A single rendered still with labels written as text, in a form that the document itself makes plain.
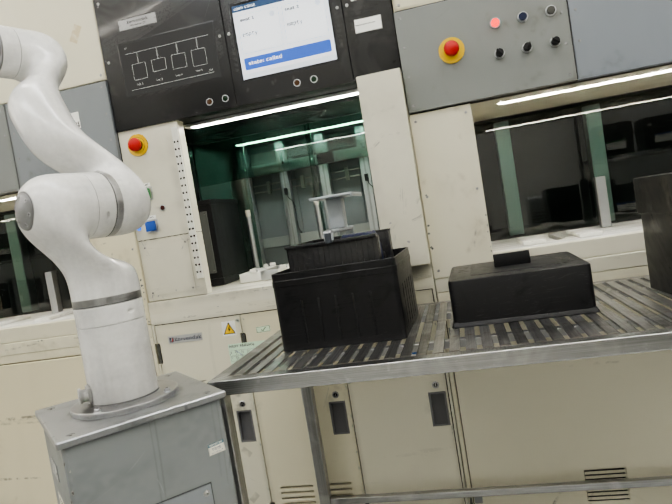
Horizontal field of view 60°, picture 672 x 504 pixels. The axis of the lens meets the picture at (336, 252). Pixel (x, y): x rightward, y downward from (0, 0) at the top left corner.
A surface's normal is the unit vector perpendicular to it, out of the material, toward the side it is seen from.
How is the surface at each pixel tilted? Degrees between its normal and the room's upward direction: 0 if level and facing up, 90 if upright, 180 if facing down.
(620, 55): 90
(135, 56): 90
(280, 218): 90
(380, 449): 90
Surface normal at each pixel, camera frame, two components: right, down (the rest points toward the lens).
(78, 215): 0.85, -0.02
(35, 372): -0.20, 0.08
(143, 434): 0.55, -0.04
